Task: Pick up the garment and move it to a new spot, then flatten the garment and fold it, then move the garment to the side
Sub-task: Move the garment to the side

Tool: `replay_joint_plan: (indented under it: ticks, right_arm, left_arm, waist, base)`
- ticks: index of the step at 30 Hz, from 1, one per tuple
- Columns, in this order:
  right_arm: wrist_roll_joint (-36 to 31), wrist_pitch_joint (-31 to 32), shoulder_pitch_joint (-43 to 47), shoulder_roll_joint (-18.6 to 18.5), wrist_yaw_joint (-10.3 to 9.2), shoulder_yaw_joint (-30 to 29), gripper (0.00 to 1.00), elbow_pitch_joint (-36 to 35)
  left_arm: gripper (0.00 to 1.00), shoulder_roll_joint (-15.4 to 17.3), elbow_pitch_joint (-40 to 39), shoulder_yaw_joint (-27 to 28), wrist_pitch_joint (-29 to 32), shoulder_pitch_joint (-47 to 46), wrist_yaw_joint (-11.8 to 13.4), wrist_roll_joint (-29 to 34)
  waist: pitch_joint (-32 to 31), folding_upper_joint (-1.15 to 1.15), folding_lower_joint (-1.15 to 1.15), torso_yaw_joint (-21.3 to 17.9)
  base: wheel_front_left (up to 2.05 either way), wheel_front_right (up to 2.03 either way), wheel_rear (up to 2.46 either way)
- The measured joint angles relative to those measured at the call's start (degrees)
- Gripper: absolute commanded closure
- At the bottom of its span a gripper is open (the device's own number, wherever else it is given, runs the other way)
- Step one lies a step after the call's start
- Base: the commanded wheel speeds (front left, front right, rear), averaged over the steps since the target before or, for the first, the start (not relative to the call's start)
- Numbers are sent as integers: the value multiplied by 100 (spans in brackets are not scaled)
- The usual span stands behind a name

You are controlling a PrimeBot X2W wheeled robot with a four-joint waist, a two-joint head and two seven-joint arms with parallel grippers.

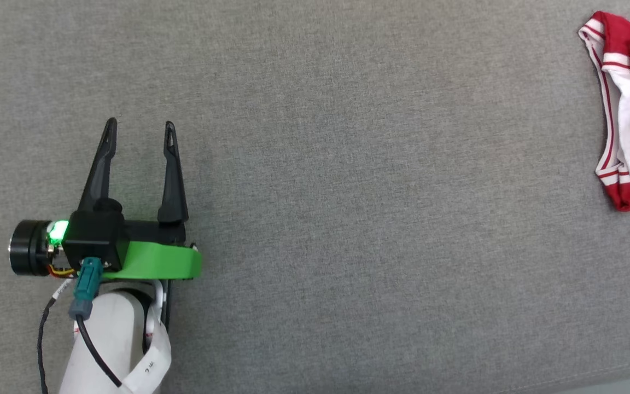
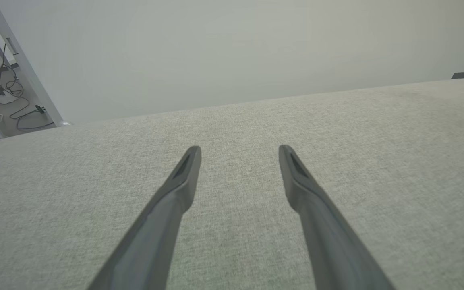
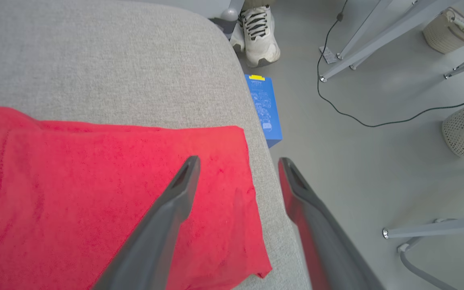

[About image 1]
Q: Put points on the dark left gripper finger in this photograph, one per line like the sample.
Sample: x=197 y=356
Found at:
x=99 y=180
x=173 y=191

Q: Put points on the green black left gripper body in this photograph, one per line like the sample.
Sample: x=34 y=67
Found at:
x=156 y=262

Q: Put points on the red and white basketball jersey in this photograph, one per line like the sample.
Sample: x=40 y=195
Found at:
x=629 y=137

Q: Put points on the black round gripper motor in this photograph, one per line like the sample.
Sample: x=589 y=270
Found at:
x=28 y=247

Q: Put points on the white label tag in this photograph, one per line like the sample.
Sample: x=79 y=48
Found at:
x=153 y=361

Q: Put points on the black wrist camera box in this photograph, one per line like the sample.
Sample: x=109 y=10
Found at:
x=96 y=238

